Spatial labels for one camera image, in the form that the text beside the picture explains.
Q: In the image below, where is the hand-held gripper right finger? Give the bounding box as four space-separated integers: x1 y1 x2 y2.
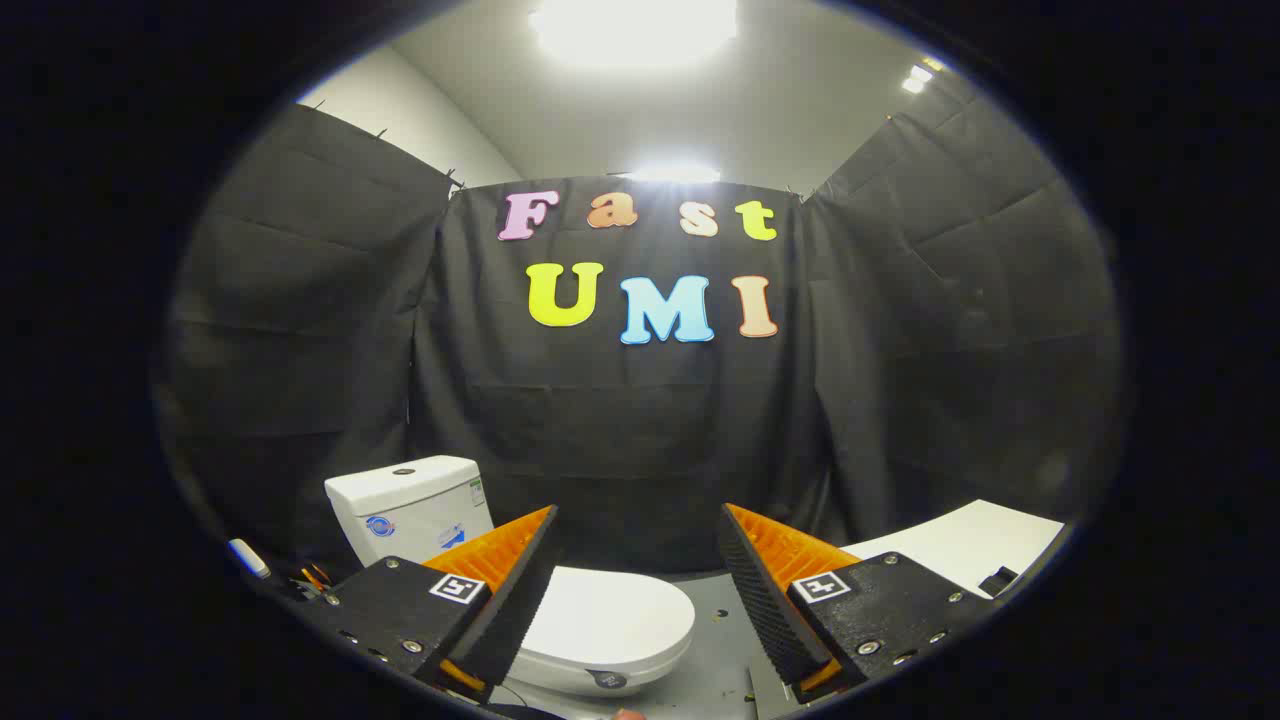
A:
717 502 1002 705

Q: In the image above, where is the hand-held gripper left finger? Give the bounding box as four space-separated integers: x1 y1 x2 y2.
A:
300 505 562 705

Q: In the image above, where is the large ceiling light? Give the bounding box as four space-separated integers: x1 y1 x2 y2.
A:
527 0 740 68

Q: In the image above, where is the black backdrop cloth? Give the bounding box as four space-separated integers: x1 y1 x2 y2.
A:
155 95 1123 579

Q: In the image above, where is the white toilet lid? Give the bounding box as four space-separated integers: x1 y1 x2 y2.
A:
520 567 697 673

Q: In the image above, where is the white drawer cabinet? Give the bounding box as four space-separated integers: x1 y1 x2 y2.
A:
840 499 1067 601

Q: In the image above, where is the white toilet with tank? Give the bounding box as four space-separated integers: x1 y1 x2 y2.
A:
324 455 693 699

